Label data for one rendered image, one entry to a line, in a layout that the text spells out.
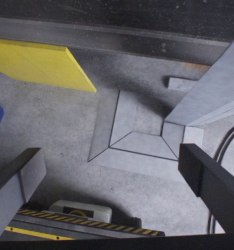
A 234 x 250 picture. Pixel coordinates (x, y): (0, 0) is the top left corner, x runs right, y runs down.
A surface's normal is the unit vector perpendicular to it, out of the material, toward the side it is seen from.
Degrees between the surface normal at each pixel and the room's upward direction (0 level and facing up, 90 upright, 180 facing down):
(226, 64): 90
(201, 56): 0
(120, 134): 7
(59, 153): 0
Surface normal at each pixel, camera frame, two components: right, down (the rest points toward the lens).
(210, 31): -0.20, 0.97
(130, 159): -0.15, 0.04
